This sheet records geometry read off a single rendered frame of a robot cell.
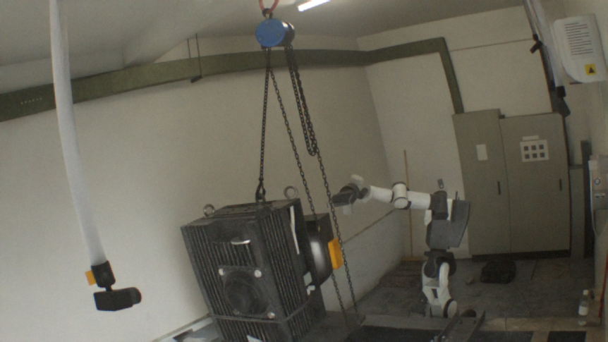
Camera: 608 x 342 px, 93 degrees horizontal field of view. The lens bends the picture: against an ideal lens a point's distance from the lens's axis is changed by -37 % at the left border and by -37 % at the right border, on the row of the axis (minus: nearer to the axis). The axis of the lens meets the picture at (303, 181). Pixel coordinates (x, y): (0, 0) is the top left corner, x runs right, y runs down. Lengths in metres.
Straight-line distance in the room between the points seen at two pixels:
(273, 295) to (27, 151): 1.77
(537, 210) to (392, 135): 2.17
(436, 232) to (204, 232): 1.31
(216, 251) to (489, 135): 3.14
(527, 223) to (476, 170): 0.91
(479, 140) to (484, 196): 0.61
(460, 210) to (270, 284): 1.20
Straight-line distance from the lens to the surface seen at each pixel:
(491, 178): 4.49
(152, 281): 3.01
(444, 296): 2.72
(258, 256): 1.94
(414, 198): 2.31
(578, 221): 4.50
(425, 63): 4.83
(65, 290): 2.71
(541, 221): 4.52
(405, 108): 4.99
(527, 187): 4.43
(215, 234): 2.13
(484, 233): 4.70
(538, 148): 4.32
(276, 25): 1.89
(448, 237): 2.51
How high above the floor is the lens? 1.99
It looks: 8 degrees down
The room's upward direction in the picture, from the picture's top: 12 degrees counter-clockwise
